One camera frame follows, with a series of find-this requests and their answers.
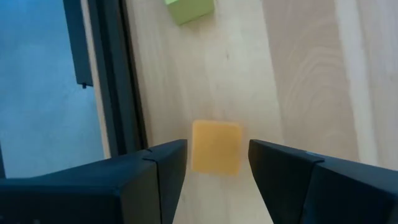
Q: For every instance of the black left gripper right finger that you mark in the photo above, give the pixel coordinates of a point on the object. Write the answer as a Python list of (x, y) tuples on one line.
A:
[(326, 193)]

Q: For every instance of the black frame crossbar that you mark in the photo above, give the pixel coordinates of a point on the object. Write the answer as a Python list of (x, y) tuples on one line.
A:
[(79, 40)]

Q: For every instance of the orange wooden block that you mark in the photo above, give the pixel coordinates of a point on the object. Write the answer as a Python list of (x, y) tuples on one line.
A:
[(216, 147)]

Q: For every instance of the green wooden block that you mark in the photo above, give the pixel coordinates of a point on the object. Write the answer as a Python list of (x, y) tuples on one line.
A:
[(189, 11)]

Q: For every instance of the black aluminium table frame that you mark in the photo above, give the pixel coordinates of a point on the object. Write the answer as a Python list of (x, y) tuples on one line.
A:
[(118, 77)]

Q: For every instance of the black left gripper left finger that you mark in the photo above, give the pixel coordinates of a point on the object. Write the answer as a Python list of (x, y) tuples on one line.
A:
[(93, 193)]

